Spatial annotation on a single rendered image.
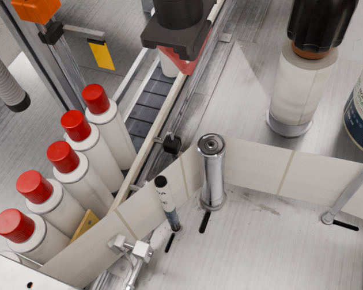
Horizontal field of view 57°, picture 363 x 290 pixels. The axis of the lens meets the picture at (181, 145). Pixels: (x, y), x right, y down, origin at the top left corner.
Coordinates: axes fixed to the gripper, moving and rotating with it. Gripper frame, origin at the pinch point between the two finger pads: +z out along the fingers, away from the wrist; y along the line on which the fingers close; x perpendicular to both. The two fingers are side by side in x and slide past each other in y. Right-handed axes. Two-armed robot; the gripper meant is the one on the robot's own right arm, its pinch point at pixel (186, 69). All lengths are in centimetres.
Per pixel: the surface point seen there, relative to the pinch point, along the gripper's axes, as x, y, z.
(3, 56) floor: 169, 78, 105
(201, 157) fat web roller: -5.7, -11.2, 4.1
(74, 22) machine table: 50, 33, 25
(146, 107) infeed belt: 14.0, 6.3, 21.0
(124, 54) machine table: 29.6, 24.5, 25.6
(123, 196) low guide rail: 8.2, -15.1, 18.1
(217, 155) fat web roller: -7.8, -10.8, 2.9
